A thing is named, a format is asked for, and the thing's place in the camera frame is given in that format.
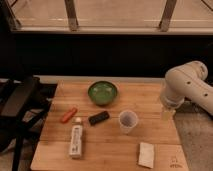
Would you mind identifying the clear plastic cup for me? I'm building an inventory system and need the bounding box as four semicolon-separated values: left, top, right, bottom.
118;110;138;134

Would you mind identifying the black rectangular block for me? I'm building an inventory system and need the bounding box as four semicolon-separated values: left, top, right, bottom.
88;111;110;126

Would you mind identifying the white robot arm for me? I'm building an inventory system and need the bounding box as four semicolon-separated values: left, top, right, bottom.
160;61;213;119

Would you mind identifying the green ceramic bowl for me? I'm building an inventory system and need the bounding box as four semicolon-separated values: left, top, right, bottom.
88;81;118;106

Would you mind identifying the orange carrot toy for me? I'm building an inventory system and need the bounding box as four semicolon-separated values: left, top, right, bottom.
60;107;78;123

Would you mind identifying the white bottle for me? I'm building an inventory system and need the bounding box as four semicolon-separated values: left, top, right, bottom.
69;117;83;159

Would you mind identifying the black chair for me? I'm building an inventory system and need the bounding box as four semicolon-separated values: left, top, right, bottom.
0;77;55;171

